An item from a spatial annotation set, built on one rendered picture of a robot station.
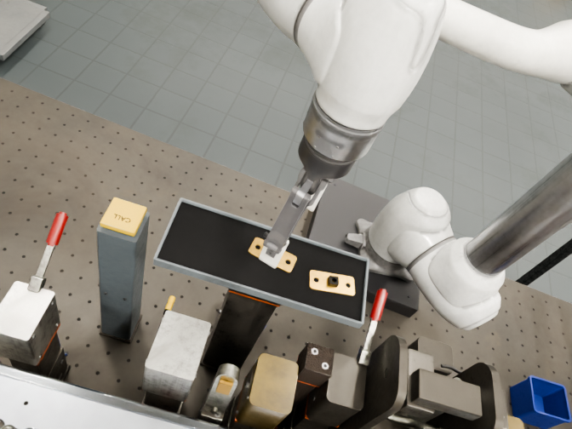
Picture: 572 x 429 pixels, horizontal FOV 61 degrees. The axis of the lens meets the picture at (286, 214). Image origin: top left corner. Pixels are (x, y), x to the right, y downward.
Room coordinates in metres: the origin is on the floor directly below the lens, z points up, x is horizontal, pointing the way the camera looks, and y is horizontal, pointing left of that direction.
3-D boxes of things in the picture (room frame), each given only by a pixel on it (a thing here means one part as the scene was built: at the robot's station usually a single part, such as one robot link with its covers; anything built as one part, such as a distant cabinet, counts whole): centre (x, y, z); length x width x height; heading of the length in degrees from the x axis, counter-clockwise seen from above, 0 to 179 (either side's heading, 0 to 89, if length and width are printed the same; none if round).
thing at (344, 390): (0.39, -0.22, 0.89); 0.12 x 0.07 x 0.38; 9
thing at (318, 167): (0.48, -0.01, 1.43); 0.08 x 0.07 x 0.09; 172
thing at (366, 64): (0.49, 0.00, 1.61); 0.13 x 0.11 x 0.16; 52
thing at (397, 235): (0.96, -0.33, 0.92); 0.18 x 0.16 x 0.22; 52
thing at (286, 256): (0.50, -0.01, 1.17); 0.08 x 0.04 x 0.01; 88
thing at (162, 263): (0.48, -0.01, 1.16); 0.37 x 0.14 x 0.02; 99
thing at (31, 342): (0.28, 0.33, 0.88); 0.12 x 0.07 x 0.36; 9
